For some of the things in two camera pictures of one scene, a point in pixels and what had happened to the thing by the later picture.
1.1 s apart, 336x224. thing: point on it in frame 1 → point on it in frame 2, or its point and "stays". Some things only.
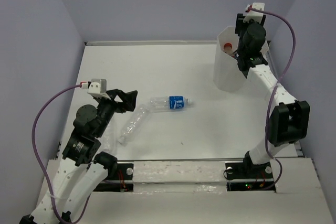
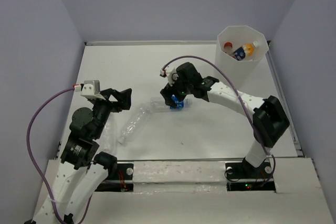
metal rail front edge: [177, 160] stays
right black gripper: [240, 23] → [167, 92]
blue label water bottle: [159, 104] stays
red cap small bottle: [228, 48] stays
